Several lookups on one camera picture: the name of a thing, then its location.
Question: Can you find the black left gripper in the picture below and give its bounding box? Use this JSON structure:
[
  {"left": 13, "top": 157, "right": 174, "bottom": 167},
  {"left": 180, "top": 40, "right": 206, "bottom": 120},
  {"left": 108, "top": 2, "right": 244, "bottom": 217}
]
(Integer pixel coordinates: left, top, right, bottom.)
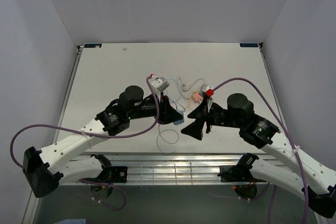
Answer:
[{"left": 128, "top": 90, "right": 182, "bottom": 124}]

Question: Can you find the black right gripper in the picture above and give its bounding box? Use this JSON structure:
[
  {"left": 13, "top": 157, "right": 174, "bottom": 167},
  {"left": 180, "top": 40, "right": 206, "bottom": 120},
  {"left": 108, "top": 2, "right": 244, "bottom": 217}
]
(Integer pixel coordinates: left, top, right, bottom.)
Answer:
[{"left": 180, "top": 98, "right": 242, "bottom": 140}]

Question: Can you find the blue charger plug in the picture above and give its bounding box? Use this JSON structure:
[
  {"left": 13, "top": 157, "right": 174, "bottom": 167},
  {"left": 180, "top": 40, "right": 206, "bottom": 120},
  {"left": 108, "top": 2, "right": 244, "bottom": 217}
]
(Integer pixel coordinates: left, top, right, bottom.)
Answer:
[{"left": 173, "top": 119, "right": 184, "bottom": 125}]

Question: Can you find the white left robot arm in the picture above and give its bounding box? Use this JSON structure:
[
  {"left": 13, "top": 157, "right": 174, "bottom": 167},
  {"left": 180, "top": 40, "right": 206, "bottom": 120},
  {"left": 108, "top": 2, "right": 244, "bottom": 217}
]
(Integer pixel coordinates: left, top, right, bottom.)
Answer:
[{"left": 23, "top": 86, "right": 183, "bottom": 198}]

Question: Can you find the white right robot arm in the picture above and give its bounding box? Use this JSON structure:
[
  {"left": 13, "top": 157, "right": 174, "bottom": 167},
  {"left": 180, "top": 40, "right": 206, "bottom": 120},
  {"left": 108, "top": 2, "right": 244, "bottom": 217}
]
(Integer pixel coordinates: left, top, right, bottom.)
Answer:
[{"left": 181, "top": 93, "right": 335, "bottom": 218}]

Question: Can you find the pink charger plug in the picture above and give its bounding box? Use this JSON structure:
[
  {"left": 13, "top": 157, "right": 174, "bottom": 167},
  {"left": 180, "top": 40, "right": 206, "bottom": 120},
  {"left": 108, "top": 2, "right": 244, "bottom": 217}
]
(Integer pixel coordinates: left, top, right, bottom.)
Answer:
[{"left": 191, "top": 92, "right": 203, "bottom": 103}]

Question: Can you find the blue label right corner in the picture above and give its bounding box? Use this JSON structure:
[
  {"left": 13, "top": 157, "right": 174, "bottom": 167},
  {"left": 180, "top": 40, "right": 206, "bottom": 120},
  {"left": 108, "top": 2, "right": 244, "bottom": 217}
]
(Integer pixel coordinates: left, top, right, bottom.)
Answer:
[{"left": 239, "top": 43, "right": 258, "bottom": 48}]

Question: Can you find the blue label corner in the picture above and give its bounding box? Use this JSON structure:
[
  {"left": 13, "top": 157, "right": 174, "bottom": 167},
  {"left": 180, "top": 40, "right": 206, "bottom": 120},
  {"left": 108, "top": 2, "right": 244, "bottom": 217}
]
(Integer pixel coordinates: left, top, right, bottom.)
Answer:
[
  {"left": 239, "top": 43, "right": 258, "bottom": 48},
  {"left": 84, "top": 44, "right": 102, "bottom": 48}
]

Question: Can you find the blue label left corner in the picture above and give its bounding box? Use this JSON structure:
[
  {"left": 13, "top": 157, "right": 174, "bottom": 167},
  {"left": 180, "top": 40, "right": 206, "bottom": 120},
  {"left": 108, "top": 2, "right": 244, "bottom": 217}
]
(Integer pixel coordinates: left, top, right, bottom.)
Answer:
[{"left": 84, "top": 44, "right": 102, "bottom": 48}]

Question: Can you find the light blue charger cable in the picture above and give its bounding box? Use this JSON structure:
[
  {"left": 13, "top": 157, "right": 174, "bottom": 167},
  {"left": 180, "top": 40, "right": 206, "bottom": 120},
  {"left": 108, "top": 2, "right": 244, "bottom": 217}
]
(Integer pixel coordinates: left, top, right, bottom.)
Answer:
[{"left": 156, "top": 77, "right": 187, "bottom": 154}]

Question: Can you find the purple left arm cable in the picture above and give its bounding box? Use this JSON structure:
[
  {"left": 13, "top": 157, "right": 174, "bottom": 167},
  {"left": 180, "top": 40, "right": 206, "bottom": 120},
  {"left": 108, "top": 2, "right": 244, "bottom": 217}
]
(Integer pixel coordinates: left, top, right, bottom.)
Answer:
[{"left": 9, "top": 75, "right": 161, "bottom": 211}]

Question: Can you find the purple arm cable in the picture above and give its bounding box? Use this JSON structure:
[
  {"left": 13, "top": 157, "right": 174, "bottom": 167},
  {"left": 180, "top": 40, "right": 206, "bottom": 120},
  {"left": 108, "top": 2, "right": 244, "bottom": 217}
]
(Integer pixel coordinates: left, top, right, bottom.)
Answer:
[
  {"left": 9, "top": 75, "right": 161, "bottom": 211},
  {"left": 212, "top": 77, "right": 310, "bottom": 224}
]

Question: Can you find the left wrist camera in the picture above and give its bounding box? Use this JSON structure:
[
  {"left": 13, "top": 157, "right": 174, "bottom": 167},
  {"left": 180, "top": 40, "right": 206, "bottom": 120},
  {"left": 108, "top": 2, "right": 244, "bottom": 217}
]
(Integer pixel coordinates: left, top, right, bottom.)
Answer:
[{"left": 151, "top": 74, "right": 170, "bottom": 93}]

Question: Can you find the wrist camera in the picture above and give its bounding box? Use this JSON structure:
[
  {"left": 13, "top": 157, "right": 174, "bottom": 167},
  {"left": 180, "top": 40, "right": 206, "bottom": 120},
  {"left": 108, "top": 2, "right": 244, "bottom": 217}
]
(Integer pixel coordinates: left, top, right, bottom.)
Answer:
[
  {"left": 199, "top": 84, "right": 214, "bottom": 98},
  {"left": 151, "top": 74, "right": 170, "bottom": 93}
]

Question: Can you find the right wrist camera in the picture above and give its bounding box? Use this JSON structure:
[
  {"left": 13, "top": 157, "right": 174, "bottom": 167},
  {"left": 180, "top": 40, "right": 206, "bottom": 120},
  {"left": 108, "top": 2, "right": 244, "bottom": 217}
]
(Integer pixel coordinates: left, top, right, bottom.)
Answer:
[{"left": 199, "top": 84, "right": 214, "bottom": 98}]

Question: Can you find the white power strip cord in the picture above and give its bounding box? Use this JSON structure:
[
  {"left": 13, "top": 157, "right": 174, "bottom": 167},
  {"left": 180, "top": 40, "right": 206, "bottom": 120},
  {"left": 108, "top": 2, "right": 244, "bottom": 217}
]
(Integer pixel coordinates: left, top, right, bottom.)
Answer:
[{"left": 177, "top": 77, "right": 205, "bottom": 101}]

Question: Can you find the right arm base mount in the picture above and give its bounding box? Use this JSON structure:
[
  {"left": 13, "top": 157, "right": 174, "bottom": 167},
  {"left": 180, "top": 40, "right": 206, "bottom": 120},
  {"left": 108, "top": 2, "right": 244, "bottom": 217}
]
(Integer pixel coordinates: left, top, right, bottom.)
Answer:
[{"left": 217, "top": 153, "right": 266, "bottom": 183}]

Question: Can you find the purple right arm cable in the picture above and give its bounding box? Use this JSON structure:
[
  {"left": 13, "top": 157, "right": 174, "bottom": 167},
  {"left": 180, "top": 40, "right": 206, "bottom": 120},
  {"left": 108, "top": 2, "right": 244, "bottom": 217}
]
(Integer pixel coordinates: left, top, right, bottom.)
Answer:
[{"left": 212, "top": 77, "right": 310, "bottom": 224}]

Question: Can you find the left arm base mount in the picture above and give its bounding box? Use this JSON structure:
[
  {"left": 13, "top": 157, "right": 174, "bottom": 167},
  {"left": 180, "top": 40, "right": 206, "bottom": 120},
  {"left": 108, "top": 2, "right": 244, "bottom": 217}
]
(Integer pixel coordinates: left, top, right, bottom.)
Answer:
[{"left": 89, "top": 154, "right": 128, "bottom": 184}]

